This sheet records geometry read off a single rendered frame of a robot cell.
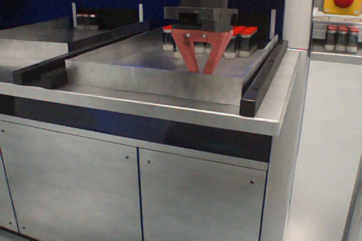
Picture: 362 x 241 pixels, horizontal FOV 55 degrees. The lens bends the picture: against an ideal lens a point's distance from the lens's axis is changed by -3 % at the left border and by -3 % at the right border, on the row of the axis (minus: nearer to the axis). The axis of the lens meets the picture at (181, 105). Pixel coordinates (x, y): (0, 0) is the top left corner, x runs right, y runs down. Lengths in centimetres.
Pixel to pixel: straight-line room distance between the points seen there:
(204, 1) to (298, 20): 39
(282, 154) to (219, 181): 19
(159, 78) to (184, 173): 54
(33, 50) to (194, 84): 38
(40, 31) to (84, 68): 49
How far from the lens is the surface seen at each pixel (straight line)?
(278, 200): 94
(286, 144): 86
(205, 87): 45
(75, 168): 116
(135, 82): 48
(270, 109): 44
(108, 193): 114
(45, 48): 71
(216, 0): 42
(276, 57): 62
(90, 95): 49
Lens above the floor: 104
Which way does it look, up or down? 21 degrees down
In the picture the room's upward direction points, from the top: straight up
